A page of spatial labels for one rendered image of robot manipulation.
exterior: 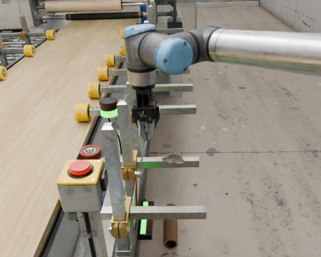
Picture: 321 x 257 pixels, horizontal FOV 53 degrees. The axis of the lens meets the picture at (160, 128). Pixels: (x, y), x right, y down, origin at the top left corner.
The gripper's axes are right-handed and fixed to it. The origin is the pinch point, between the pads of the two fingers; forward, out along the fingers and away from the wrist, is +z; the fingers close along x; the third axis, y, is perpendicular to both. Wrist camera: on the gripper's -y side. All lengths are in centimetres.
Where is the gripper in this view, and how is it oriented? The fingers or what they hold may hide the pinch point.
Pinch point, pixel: (147, 135)
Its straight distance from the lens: 110.0
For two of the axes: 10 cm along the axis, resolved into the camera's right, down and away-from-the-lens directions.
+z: 0.4, 8.7, 4.9
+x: 10.0, -0.2, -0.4
